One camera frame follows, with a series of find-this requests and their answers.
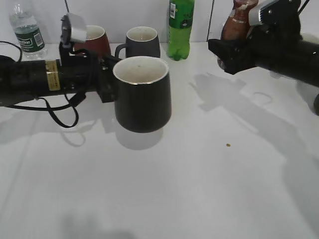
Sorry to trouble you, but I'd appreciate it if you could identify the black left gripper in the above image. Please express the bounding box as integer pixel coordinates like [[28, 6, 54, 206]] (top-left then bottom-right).
[[58, 43, 119, 103]]

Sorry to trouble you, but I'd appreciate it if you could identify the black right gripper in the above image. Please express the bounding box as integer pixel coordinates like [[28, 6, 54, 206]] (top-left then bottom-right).
[[208, 26, 269, 75]]

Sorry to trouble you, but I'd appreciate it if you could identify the brown coffee drink bottle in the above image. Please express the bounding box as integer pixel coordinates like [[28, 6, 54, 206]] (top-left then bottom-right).
[[216, 0, 259, 70]]

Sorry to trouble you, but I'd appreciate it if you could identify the black ceramic mug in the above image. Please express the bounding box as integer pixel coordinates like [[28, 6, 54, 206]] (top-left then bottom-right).
[[113, 56, 172, 133]]

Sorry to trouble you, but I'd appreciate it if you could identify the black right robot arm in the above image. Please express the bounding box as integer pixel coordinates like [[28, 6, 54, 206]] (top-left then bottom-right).
[[208, 0, 319, 86]]

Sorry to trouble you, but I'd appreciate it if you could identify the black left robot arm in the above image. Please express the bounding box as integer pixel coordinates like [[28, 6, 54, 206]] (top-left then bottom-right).
[[0, 44, 120, 107]]

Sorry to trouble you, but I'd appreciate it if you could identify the dark red ceramic mug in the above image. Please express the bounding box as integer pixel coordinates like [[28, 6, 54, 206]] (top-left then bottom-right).
[[74, 25, 111, 56]]

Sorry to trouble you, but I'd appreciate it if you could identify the grey ceramic mug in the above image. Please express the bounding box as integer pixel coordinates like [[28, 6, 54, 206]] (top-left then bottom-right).
[[115, 26, 161, 58]]

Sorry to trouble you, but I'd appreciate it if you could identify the clear water bottle green label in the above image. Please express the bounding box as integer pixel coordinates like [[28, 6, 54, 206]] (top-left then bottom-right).
[[8, 0, 47, 60]]

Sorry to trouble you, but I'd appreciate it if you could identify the green soda bottle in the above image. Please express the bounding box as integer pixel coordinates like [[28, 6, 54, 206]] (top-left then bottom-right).
[[168, 0, 195, 61]]

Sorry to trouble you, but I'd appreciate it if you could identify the white ceramic mug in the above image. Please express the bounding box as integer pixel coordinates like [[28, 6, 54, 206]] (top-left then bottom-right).
[[269, 33, 319, 79]]

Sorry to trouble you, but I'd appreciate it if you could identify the dark object at right edge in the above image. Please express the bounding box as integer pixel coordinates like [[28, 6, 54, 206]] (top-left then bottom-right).
[[313, 95, 319, 116]]

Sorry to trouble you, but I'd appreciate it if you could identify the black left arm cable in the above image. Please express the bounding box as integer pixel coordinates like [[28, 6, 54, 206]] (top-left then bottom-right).
[[0, 41, 87, 129]]

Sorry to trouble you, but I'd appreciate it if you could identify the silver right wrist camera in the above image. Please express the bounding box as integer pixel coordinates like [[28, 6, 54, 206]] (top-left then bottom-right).
[[248, 0, 285, 26]]

